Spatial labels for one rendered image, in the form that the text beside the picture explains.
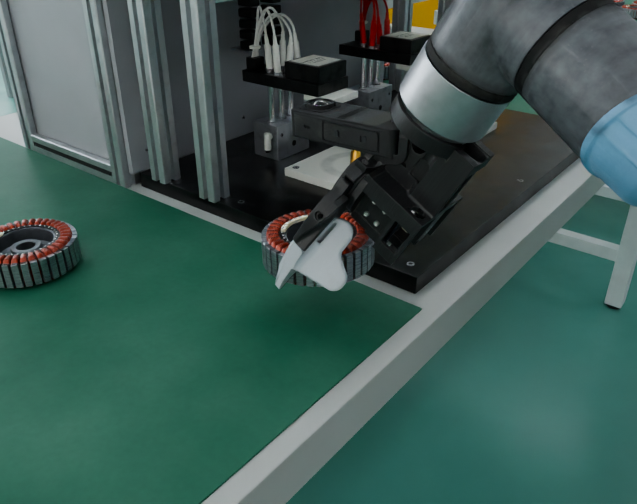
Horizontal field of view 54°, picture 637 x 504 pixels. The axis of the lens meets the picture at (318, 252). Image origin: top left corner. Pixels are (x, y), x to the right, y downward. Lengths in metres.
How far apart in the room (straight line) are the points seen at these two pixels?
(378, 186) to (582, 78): 0.18
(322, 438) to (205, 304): 0.21
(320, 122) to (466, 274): 0.28
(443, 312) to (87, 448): 0.36
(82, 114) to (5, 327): 0.43
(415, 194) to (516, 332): 1.47
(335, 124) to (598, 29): 0.22
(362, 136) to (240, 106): 0.57
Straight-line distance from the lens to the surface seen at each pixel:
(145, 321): 0.65
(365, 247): 0.59
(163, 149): 0.89
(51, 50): 1.05
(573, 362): 1.90
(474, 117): 0.46
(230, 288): 0.69
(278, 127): 0.95
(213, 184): 0.83
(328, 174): 0.89
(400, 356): 0.60
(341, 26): 1.26
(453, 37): 0.45
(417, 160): 0.50
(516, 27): 0.42
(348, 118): 0.53
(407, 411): 1.63
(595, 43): 0.40
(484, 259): 0.76
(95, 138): 1.01
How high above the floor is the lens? 1.12
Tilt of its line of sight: 29 degrees down
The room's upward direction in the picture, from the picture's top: straight up
